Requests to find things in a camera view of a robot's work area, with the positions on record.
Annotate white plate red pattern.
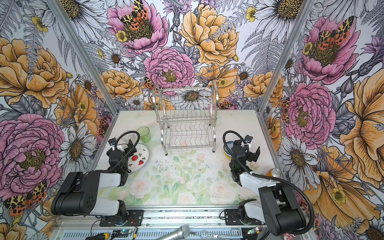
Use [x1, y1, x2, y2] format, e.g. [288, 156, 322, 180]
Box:
[128, 144, 150, 173]

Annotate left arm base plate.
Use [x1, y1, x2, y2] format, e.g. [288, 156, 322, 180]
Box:
[100, 210, 144, 227]

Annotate clear plastic tumbler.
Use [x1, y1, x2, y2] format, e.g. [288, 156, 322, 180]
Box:
[119, 131, 138, 144]

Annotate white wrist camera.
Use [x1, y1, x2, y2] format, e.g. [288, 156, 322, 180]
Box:
[108, 138, 128, 152]
[242, 135, 253, 148]

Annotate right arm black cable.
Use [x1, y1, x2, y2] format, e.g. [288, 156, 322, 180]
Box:
[222, 130, 315, 235]

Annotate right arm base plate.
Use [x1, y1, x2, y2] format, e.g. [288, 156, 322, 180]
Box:
[224, 209, 261, 226]

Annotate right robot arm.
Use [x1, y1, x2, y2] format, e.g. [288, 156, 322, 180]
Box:
[227, 140, 307, 236]

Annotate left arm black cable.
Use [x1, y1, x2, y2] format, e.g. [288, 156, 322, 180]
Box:
[106, 130, 141, 175]

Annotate green circuit board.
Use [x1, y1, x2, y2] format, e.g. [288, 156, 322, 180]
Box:
[111, 229, 133, 238]

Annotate silver microphone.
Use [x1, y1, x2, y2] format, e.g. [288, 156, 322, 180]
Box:
[158, 225, 191, 240]

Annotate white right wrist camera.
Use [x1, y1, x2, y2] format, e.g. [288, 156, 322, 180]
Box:
[242, 135, 253, 148]

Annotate blue white ceramic bowl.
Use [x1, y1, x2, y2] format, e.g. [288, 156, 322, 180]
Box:
[224, 141, 234, 153]

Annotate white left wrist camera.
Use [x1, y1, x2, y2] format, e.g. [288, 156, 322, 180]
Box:
[108, 138, 128, 152]

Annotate yellow plastic bowl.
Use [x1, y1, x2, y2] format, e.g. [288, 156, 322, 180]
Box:
[223, 144, 232, 160]

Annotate green plastic tumbler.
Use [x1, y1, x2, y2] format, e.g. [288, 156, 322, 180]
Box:
[137, 127, 152, 143]

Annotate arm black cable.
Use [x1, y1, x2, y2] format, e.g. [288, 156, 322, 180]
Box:
[106, 130, 141, 175]
[222, 130, 315, 235]

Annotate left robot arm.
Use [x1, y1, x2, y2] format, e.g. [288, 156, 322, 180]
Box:
[51, 141, 137, 225]

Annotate yellow black handle tool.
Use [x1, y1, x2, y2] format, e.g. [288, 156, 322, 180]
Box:
[86, 233, 110, 240]

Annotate orange soda can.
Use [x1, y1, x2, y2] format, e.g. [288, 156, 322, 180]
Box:
[266, 168, 282, 178]

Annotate steel two-tier dish rack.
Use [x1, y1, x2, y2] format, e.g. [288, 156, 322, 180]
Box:
[152, 81, 219, 156]

